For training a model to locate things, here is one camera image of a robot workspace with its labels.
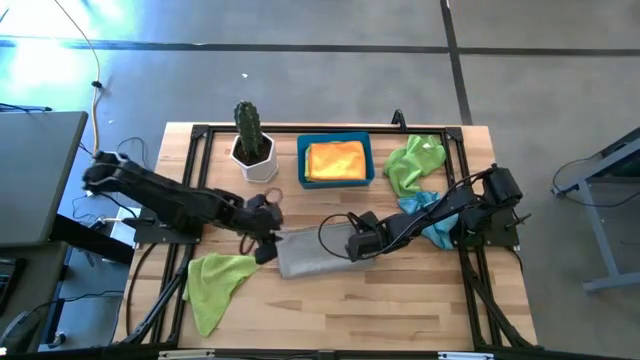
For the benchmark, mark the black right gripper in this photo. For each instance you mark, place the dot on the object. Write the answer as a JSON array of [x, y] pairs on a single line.
[[365, 245]]

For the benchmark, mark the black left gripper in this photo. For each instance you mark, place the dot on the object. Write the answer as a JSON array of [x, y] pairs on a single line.
[[260, 219]]

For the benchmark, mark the grey microfiber towel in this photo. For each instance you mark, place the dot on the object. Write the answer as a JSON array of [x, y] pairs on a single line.
[[310, 255]]

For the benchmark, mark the light blue microfiber towel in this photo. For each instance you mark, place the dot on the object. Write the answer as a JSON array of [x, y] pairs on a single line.
[[415, 202]]

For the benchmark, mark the lime green microfiber towel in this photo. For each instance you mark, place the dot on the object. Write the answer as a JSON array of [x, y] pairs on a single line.
[[215, 290]]

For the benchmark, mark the orange microfiber towel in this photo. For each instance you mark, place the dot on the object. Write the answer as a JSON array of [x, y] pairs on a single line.
[[335, 161]]

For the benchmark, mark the green towel with white label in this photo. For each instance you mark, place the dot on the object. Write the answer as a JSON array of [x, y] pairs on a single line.
[[412, 165]]

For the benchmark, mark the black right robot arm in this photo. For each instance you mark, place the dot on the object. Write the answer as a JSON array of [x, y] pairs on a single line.
[[450, 202]]

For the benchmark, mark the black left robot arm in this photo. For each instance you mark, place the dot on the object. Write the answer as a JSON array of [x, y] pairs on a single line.
[[165, 197]]

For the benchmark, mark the white plant pot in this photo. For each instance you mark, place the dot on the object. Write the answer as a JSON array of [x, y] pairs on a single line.
[[260, 170]]

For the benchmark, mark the blue plastic bin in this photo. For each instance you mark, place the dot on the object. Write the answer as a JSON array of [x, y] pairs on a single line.
[[371, 165]]

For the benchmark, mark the tall green cactus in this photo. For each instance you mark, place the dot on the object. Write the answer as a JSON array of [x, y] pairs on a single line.
[[248, 127]]

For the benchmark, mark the white box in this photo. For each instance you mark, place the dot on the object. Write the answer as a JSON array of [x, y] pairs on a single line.
[[122, 232]]

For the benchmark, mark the grey desk top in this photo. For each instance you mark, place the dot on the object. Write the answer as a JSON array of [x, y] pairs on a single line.
[[35, 175]]

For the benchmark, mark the black keyboard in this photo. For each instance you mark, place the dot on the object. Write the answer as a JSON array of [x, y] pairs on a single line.
[[6, 285]]

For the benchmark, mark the dark grey rounded device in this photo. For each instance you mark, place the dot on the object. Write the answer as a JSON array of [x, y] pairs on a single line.
[[20, 330]]

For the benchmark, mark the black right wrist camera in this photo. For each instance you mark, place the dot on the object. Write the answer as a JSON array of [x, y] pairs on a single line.
[[369, 221]]

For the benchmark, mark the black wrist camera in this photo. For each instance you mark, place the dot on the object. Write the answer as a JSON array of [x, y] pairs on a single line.
[[369, 221], [266, 252]]

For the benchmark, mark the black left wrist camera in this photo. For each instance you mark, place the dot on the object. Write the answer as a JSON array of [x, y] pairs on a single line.
[[266, 252]]

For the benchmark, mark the black aluminium table frame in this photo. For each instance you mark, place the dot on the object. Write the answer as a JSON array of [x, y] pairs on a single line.
[[325, 129]]

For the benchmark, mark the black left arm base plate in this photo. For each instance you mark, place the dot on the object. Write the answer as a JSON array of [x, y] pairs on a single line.
[[150, 235]]

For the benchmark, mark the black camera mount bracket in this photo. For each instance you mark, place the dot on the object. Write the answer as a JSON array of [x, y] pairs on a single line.
[[398, 120]]

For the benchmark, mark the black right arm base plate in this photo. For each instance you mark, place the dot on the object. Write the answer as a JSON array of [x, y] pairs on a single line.
[[502, 232]]

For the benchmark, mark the silver rail bracket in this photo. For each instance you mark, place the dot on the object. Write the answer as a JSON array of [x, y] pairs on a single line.
[[185, 354], [465, 356]]

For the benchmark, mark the grey metal table frame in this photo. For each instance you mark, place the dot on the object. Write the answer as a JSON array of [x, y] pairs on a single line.
[[601, 235]]

